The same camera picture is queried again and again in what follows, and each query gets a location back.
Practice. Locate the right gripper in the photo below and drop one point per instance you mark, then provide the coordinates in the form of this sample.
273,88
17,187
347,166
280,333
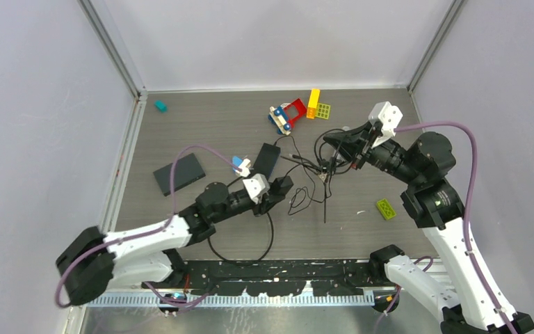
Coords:
354,140

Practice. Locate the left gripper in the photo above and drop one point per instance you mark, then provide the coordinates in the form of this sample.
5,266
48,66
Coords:
267,201

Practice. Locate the black network switch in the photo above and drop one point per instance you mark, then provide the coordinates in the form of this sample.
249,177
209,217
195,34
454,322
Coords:
266,160

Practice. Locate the black mini tripod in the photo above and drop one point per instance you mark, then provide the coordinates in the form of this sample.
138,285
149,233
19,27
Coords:
324,170

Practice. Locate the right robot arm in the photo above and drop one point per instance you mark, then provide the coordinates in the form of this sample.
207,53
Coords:
475,304

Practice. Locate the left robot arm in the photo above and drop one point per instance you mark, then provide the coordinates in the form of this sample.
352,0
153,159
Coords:
96,261

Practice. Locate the blue white toy brick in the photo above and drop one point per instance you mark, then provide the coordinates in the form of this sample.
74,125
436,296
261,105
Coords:
242,166

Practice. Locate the lime green grid plate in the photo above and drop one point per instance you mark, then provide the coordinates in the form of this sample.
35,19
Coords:
323,111

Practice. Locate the yellow toy brick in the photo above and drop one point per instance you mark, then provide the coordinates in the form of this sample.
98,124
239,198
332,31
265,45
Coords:
312,104

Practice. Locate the red blue toy vehicle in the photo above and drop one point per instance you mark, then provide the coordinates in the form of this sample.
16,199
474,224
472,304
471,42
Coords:
285,116

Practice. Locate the green toy brick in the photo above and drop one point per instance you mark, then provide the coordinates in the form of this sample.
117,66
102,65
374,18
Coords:
385,209

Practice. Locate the teal block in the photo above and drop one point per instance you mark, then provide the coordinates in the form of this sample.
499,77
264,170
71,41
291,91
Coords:
160,106

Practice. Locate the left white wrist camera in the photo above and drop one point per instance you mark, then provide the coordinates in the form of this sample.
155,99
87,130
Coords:
256,186

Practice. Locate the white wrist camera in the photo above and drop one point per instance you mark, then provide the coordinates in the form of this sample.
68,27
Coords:
388,115
256,186

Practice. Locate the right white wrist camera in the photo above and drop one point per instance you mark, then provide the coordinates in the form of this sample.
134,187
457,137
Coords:
388,115

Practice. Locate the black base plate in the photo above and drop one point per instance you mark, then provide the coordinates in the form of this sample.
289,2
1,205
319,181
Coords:
286,278

